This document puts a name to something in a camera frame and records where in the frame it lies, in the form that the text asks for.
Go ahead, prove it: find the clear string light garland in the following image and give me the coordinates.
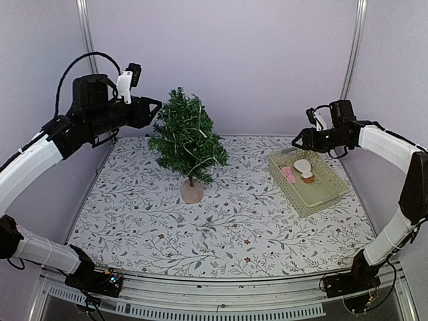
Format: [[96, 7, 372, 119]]
[[155, 87, 228, 175]]

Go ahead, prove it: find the right aluminium frame post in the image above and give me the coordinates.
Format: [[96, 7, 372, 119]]
[[340, 0, 368, 100]]

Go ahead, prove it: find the floral patterned table mat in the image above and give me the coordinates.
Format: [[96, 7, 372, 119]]
[[69, 136, 374, 278]]

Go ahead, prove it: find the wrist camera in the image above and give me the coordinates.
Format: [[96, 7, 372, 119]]
[[306, 105, 328, 131], [116, 63, 142, 104]]

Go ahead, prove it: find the front aluminium rail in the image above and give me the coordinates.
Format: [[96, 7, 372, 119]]
[[29, 260, 422, 320]]

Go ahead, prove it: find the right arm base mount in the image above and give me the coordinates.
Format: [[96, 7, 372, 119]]
[[320, 250, 381, 314]]

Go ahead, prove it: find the cream perforated plastic basket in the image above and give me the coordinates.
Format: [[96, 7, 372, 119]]
[[268, 148, 348, 217]]

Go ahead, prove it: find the left black cable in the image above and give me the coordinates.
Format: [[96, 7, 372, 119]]
[[53, 51, 122, 118]]

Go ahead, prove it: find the cream balloon ornament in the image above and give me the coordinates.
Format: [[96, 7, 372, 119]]
[[293, 158, 315, 184]]

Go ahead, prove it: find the pale round tree base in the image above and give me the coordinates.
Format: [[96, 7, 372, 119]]
[[181, 180, 203, 204]]

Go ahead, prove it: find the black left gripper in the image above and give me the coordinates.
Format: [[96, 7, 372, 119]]
[[86, 96, 162, 137]]

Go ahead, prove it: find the left aluminium frame post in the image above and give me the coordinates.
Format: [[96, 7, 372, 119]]
[[76, 0, 98, 74]]

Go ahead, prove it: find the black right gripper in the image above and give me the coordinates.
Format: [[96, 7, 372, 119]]
[[291, 127, 348, 154]]

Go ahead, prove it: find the small green christmas tree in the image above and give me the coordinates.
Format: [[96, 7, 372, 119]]
[[148, 87, 230, 188]]

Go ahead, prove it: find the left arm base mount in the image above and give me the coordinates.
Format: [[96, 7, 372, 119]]
[[65, 245, 123, 298]]

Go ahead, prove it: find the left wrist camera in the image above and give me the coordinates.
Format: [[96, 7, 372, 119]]
[[116, 63, 142, 104]]

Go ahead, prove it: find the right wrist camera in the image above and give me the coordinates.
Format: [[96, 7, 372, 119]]
[[306, 105, 328, 131]]

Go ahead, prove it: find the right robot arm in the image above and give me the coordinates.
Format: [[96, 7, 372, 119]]
[[292, 100, 427, 292]]

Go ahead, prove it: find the aluminium frame post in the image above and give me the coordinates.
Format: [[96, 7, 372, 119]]
[[76, 0, 98, 74], [340, 0, 368, 100]]

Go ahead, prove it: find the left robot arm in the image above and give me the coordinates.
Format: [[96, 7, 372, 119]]
[[1, 72, 162, 290]]

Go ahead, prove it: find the pink bow ornament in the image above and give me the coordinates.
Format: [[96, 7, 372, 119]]
[[281, 167, 296, 185]]

